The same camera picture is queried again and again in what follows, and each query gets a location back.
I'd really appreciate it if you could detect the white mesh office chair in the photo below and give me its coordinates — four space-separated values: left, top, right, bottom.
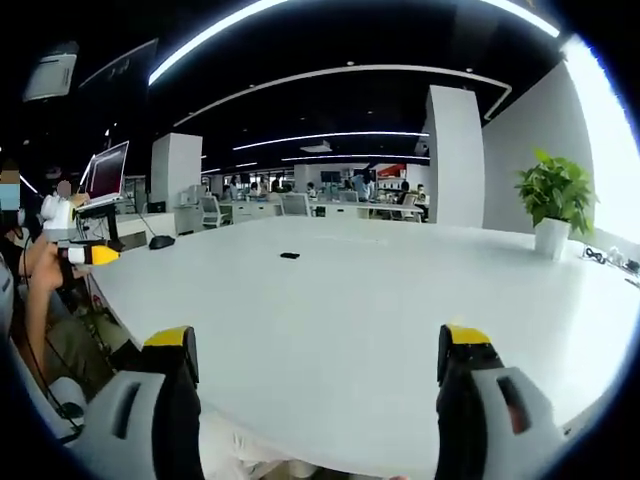
199 194 224 229
279 193 312 217

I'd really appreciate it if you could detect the green plant in white pot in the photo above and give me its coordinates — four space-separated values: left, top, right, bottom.
514 147 599 262

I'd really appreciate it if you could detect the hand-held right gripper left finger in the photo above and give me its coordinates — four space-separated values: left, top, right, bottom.
74 324 206 480

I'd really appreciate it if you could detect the person's left hand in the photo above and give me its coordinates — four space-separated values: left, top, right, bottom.
20 240 92 295

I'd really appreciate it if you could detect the black laptop stand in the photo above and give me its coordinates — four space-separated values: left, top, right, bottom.
74 199 125 252

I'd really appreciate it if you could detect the dark hanging ceiling panel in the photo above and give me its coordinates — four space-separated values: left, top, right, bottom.
79 37 160 89

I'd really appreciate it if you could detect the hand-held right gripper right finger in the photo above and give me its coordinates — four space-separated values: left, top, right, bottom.
435 323 566 480

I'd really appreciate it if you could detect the black gooseneck desk microphone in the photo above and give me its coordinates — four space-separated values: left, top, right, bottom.
134 207 176 251

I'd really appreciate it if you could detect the ceiling air conditioner unit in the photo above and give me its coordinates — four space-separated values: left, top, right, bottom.
23 42 80 104

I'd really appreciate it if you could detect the open laptop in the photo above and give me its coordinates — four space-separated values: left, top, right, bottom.
79 140 130 207

